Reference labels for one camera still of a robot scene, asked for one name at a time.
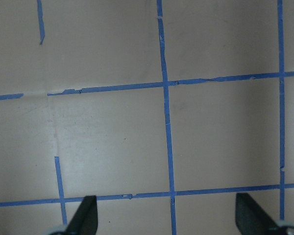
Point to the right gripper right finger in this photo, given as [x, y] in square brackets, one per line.
[252, 219]

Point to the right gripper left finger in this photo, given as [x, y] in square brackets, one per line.
[83, 222]

